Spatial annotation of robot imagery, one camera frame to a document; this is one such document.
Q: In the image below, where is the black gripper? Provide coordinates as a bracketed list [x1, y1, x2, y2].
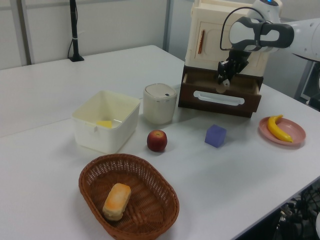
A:
[216, 49, 250, 85]

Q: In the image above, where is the cream toy cabinet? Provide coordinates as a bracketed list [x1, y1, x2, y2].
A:
[184, 0, 271, 77]

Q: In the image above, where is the yellow toy banana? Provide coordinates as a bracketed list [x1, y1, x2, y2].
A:
[267, 114, 294, 144]

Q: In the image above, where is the red toy apple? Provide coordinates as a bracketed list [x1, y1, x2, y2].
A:
[146, 129, 168, 152]

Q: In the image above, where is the toy bread loaf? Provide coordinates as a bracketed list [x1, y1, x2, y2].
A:
[101, 182, 132, 222]

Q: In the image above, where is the purple foam cube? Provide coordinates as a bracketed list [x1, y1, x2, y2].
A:
[204, 124, 228, 149]

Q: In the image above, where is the small cream trash can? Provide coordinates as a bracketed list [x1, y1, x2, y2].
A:
[142, 83, 178, 125]

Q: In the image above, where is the pink plate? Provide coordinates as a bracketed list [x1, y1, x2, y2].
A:
[258, 116, 307, 149]

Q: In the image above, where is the white plastic storage box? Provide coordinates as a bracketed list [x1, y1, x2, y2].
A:
[71, 90, 141, 155]

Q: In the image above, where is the brown wicker basket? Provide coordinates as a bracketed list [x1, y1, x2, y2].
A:
[78, 153, 181, 240]

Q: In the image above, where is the brown drawer with white handle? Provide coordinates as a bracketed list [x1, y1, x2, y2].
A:
[177, 69, 264, 119]

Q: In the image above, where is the orange cabinet door handle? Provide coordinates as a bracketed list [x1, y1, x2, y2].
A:
[197, 29, 206, 55]

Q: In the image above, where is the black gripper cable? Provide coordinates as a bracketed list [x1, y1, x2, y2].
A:
[219, 6, 274, 52]

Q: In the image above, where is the grey metal equipment frame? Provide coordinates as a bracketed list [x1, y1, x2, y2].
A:
[293, 58, 320, 112]

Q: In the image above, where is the black camera stand pole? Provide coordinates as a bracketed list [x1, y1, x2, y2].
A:
[67, 0, 85, 63]

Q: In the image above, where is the black cable bundle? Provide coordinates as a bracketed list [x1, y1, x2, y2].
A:
[274, 184, 320, 240]

